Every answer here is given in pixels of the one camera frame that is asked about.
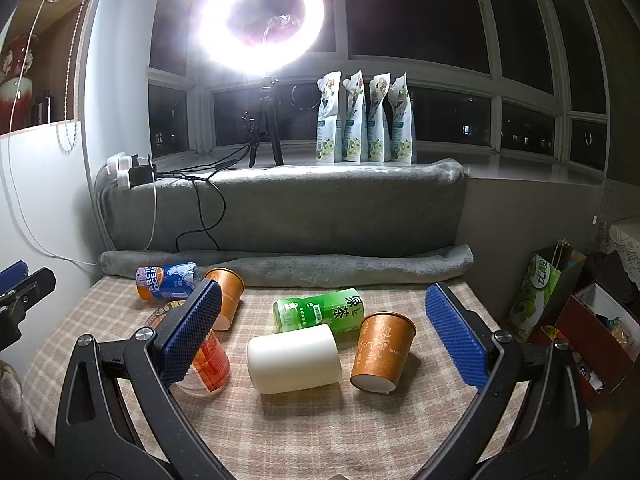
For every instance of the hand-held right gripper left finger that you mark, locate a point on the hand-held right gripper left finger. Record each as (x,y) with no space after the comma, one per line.
(192,332)

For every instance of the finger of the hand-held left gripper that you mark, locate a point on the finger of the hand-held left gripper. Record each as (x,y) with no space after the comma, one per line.
(25,292)

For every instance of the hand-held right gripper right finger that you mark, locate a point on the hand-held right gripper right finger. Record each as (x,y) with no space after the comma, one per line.
(457,342)

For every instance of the clear cup with red print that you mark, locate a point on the clear cup with red print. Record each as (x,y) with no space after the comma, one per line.
(215,362)

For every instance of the orange patterned paper cup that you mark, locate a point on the orange patterned paper cup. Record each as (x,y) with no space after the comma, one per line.
(230,292)
(382,350)

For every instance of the white cup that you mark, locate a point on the white cup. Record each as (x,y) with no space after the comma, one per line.
(295,360)

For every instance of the blue and orange can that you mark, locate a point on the blue and orange can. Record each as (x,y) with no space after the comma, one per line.
(167,280)

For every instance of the green paper bag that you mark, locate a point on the green paper bag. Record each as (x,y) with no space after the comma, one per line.
(537,290)

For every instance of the beige fluffy cloth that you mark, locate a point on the beige fluffy cloth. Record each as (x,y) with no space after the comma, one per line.
(12,400)

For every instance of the red cardboard box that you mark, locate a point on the red cardboard box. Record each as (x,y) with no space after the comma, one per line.
(582,330)

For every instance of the green tea bottle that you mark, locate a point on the green tea bottle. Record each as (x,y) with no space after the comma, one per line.
(325,315)

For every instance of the rolled grey blanket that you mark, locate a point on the rolled grey blanket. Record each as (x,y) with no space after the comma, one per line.
(325,267)

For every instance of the white power strip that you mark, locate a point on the white power strip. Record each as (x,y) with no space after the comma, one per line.
(116,170)

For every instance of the checked cloth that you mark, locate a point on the checked cloth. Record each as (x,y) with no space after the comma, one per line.
(310,430)

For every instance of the black charger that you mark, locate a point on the black charger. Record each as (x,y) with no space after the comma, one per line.
(140,176)

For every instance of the dark cloth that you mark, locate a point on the dark cloth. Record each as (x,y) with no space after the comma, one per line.
(607,272)

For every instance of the red and white vase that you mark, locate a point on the red and white vase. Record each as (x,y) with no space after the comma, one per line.
(17,85)

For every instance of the black tripod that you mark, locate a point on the black tripod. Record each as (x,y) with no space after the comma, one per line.
(271,130)

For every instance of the white green stand-up pouch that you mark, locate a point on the white green stand-up pouch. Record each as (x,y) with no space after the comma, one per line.
(354,125)
(327,125)
(402,125)
(378,125)

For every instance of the wooden shelf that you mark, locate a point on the wooden shelf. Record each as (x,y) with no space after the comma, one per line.
(60,60)

